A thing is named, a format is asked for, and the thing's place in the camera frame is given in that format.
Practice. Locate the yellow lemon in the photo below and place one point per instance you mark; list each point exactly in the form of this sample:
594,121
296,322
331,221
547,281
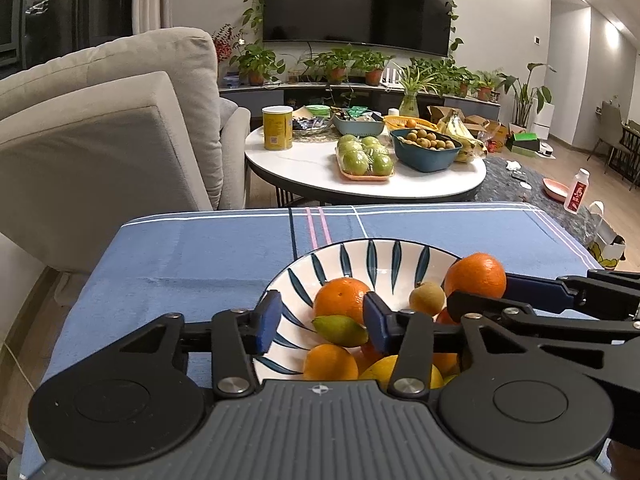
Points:
377,375

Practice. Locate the dining chair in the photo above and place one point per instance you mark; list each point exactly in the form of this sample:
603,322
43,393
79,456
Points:
607,125
631,150

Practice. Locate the pile of longans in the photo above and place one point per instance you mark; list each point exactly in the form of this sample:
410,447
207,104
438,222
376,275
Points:
425,140

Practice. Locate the black television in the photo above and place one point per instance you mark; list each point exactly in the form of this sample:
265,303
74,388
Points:
355,5

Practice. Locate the tall leafy floor plant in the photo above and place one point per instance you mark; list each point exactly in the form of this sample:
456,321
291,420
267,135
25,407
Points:
527,95

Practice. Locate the paper bag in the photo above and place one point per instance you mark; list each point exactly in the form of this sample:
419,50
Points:
606,240

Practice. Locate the cardboard box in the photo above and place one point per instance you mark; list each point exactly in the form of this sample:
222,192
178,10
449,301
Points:
492,132
440,112

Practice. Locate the teal snack bowl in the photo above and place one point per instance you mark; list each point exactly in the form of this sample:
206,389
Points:
357,127

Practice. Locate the striped white bowl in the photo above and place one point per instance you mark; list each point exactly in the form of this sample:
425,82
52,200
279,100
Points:
350,260

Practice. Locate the white robot vacuum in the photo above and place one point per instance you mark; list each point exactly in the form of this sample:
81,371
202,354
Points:
546,150

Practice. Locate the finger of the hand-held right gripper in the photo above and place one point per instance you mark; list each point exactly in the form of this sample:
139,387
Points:
535,290
480,303

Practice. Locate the dark window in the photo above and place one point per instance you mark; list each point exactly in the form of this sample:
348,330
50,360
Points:
50,10

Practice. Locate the orange basket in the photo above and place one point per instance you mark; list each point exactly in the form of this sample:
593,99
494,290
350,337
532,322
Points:
410,122

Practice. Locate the bunch of bananas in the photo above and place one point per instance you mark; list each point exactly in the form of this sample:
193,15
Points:
457,132

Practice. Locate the green box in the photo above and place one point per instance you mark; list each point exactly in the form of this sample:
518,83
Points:
524,142

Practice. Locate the potted green plant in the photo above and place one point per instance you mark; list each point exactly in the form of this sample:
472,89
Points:
462,85
435,70
484,87

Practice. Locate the blue basin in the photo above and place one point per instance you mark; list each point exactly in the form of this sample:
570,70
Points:
425,160

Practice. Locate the longan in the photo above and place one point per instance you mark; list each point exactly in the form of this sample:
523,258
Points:
426,299

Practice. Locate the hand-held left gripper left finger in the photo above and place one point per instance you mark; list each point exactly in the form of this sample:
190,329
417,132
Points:
267,322

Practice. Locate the green lidded container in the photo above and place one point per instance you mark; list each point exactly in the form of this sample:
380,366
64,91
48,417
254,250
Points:
317,110

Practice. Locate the white air purifier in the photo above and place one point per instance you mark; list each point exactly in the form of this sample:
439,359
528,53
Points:
542,120

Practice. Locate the red plum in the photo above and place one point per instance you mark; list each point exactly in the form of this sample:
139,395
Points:
444,317

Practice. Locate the beige recliner sofa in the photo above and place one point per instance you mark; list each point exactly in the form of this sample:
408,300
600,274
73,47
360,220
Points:
100,160

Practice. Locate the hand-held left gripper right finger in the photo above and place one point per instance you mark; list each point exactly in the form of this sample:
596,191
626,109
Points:
377,325

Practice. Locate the white bottle with red label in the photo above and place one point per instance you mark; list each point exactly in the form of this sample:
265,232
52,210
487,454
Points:
576,192

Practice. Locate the pack of green apples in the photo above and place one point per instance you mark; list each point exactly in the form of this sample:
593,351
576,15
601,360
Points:
365,160

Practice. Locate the round white coffee table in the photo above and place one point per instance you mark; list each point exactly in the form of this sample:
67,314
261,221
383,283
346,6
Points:
310,170

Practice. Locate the grey pillow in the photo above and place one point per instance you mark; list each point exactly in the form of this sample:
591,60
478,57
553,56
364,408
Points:
226,115

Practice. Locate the blue striped tablecloth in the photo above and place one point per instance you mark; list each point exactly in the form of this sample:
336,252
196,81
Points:
200,260

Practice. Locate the green lemon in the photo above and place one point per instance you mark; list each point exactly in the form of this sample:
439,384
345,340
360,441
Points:
340,331

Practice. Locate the grey speckled table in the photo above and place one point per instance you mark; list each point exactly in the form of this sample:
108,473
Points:
525,210

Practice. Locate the potted pothos plant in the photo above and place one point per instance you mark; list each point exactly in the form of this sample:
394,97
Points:
332,65
256,62
374,67

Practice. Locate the red flower arrangement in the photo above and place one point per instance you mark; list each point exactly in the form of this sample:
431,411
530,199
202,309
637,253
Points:
225,42

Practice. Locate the glass dish of candies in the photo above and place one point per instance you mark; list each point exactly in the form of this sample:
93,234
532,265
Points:
312,125

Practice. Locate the white crumpled tissue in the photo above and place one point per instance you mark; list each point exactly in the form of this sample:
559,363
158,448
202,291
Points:
517,175

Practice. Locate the yellow canister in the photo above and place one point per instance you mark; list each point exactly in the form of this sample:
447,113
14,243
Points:
278,130

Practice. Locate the white slatted ornament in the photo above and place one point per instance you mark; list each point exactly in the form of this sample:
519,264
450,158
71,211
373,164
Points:
391,76

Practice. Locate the spider plant in glass vase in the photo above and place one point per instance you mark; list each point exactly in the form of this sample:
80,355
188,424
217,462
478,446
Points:
410,100

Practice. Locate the pink bowl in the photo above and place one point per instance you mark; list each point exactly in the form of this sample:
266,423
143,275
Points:
556,189

